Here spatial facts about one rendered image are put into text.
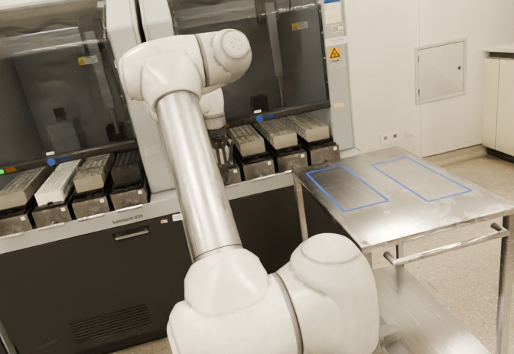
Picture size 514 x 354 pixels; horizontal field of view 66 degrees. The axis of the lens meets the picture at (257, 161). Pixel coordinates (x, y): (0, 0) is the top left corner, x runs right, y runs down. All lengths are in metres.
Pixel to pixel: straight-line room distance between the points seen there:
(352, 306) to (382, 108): 2.61
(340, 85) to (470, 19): 1.91
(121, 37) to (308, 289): 1.25
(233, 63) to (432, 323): 1.16
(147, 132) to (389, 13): 2.10
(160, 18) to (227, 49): 0.77
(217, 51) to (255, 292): 0.54
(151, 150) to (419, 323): 1.23
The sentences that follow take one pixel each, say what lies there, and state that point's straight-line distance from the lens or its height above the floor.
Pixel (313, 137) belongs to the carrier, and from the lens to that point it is 1.82.
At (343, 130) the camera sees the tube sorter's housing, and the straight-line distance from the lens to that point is 1.89.
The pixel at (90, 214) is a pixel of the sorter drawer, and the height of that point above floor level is 0.75.
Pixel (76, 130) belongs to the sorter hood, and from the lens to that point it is 1.74.
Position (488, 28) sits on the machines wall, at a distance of 3.70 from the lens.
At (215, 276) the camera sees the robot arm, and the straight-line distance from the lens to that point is 0.73.
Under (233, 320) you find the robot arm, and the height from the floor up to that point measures 0.92.
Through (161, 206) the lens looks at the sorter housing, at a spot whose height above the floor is 0.71.
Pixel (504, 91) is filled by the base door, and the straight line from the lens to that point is 3.60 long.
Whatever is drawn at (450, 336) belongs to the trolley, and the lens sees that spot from 1.60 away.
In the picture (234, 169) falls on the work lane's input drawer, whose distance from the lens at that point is 1.68.
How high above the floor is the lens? 1.38
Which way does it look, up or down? 20 degrees down
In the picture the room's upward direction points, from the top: 9 degrees counter-clockwise
